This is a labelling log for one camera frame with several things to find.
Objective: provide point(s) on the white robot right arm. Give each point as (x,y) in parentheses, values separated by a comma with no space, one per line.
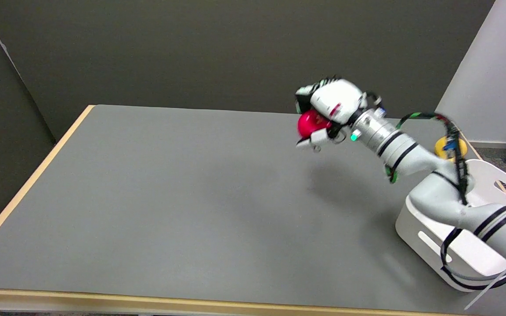
(428,175)

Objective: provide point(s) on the white plastic bin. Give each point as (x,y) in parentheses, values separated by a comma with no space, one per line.
(428,232)

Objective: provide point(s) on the yellow round toy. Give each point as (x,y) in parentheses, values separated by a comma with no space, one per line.
(442,147)

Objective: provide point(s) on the red apple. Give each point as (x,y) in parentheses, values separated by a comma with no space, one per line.
(310,124)

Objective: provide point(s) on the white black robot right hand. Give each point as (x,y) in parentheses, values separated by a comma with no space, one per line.
(338,101)

